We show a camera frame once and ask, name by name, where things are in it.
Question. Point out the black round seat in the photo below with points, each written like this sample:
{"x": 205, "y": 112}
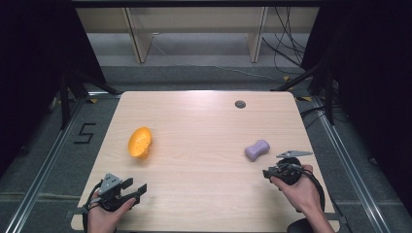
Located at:
{"x": 299, "y": 226}

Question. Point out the black curtain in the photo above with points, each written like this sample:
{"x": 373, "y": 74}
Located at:
{"x": 32, "y": 64}
{"x": 372, "y": 81}

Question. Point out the light wooden shelf unit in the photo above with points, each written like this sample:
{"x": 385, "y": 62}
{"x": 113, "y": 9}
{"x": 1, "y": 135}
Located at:
{"x": 197, "y": 32}

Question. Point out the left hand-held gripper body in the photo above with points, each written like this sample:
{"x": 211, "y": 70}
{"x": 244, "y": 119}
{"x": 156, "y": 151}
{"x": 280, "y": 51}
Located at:
{"x": 109, "y": 191}

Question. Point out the grey table grommet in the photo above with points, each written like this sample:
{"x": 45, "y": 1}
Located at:
{"x": 240, "y": 104}

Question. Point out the person's right hand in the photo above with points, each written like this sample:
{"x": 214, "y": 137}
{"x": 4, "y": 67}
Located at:
{"x": 299, "y": 192}

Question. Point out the black metal stand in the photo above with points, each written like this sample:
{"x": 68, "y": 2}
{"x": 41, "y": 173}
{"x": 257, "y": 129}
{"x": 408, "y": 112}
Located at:
{"x": 324, "y": 81}
{"x": 69, "y": 93}

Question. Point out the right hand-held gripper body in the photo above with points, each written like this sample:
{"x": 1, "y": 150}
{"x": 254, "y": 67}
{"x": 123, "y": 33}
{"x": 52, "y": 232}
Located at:
{"x": 290, "y": 170}

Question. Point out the orange perforated soap dish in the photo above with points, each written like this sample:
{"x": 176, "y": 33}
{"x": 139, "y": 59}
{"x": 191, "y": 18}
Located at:
{"x": 140, "y": 142}

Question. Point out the person's left hand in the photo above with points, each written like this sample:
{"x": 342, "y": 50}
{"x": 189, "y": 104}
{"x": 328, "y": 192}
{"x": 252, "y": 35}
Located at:
{"x": 105, "y": 217}

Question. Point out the purple soap bar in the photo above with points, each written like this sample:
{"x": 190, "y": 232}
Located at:
{"x": 257, "y": 150}

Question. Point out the aluminium floor rail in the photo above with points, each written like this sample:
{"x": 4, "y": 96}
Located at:
{"x": 42, "y": 168}
{"x": 353, "y": 168}

